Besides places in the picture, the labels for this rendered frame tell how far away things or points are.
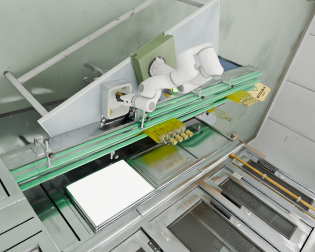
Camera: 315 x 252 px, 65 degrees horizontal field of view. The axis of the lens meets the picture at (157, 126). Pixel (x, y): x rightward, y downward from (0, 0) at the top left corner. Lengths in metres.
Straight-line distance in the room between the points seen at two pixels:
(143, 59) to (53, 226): 1.05
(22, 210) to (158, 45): 1.17
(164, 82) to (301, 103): 6.42
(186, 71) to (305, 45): 6.18
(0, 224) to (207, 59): 1.07
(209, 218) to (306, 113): 6.24
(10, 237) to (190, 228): 0.89
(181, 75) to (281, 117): 6.66
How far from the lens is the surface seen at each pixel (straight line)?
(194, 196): 1.64
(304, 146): 7.88
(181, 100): 1.96
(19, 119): 2.16
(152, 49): 1.64
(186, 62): 1.24
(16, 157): 1.49
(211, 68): 1.27
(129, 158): 1.70
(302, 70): 7.36
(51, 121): 1.54
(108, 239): 1.35
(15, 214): 1.03
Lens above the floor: 1.93
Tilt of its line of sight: 32 degrees down
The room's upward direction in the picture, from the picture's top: 126 degrees clockwise
